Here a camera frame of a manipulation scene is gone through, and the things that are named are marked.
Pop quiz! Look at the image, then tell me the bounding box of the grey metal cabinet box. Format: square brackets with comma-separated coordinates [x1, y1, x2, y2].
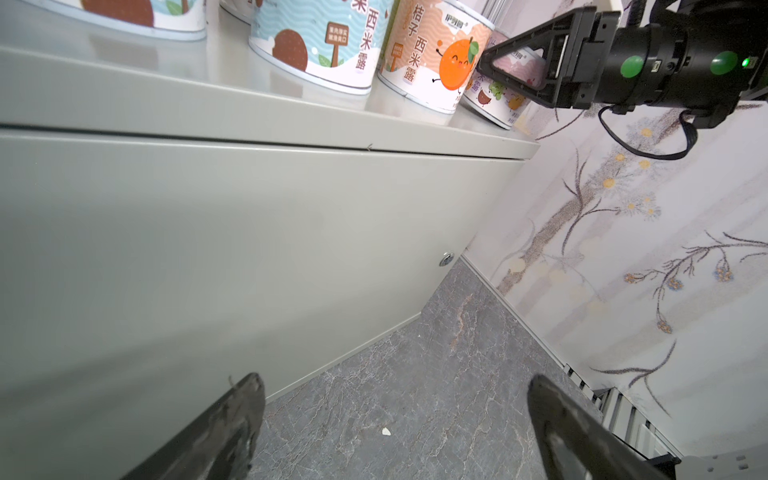
[1, 1, 538, 479]

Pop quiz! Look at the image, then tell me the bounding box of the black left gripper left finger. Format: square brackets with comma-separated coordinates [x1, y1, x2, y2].
[124, 372, 266, 479]

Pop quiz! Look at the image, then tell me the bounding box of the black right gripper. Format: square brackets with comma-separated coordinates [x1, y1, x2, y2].
[486, 7, 621, 109]

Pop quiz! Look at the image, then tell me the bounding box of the white lid can blue label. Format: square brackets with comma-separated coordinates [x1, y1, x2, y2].
[249, 0, 394, 95]

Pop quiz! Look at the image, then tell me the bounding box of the white lid can pink label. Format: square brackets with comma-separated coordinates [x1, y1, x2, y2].
[461, 47, 545, 130]

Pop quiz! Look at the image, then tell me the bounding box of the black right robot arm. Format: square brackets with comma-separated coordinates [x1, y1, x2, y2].
[476, 1, 767, 161]

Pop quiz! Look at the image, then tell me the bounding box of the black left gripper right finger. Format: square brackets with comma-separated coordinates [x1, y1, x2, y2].
[527, 374, 665, 479]

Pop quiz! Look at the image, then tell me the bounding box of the round cabinet key lock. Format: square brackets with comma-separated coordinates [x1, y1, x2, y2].
[439, 252, 455, 267]

